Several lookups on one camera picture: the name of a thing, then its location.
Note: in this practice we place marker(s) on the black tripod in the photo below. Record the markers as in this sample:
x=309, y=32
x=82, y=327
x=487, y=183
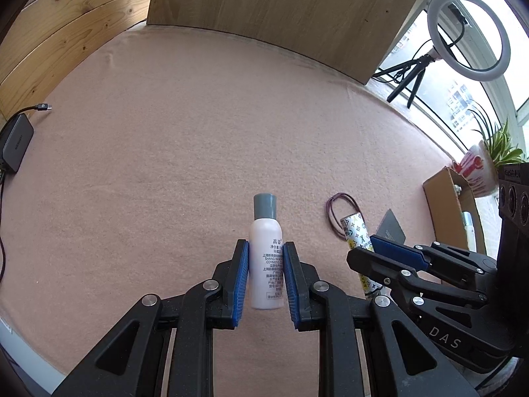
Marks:
x=417, y=74

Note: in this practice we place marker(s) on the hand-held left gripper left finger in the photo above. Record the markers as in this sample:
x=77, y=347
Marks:
x=241, y=285

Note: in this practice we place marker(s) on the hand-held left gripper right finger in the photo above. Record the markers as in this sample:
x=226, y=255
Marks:
x=291, y=285

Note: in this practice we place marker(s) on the dark grey card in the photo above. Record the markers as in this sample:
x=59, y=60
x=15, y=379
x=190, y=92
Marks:
x=390, y=227

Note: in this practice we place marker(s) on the patterned white tube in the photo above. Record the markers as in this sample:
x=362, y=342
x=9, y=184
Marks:
x=355, y=227

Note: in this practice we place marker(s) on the pale bottle with grey cap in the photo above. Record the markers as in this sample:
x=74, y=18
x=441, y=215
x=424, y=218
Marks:
x=266, y=248

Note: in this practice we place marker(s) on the brown cardboard box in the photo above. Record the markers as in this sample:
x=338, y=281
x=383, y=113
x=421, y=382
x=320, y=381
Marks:
x=440, y=198

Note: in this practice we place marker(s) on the green spider plant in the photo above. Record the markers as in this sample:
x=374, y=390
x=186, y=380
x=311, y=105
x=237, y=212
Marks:
x=502, y=142

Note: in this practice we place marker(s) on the dark grey charging hub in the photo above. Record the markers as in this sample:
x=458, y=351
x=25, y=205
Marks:
x=16, y=142

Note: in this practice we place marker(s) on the light wooden board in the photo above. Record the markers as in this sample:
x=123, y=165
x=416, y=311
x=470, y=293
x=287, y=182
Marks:
x=268, y=4

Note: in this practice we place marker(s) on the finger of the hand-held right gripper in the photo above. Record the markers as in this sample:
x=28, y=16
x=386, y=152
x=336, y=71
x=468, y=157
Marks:
x=396, y=252
x=372, y=262

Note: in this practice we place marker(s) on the red and white plant pot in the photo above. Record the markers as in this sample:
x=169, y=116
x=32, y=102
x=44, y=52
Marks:
x=475, y=169

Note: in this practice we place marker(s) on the pink felt mat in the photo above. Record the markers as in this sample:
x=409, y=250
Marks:
x=144, y=153

